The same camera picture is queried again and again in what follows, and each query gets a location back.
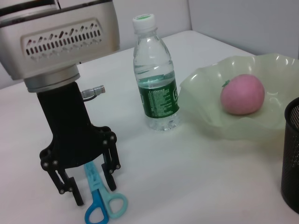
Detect left gripper cable with plug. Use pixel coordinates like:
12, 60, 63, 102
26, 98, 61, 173
80, 85, 106, 101

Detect black mesh pen holder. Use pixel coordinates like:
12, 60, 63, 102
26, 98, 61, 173
281, 97, 299, 215

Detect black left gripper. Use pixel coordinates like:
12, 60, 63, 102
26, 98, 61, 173
36, 83, 122, 207

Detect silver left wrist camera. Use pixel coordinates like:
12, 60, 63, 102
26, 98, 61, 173
0, 0, 122, 81

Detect pale green wavy fruit plate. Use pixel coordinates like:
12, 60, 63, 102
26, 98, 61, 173
178, 53, 299, 143

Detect pink toy peach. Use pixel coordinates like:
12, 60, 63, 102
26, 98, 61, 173
221, 74, 265, 115

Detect blue capped scissors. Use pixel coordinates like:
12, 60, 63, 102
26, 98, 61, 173
83, 162, 128, 224

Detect clear green-label water bottle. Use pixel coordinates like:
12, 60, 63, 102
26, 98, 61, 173
132, 13, 182, 132

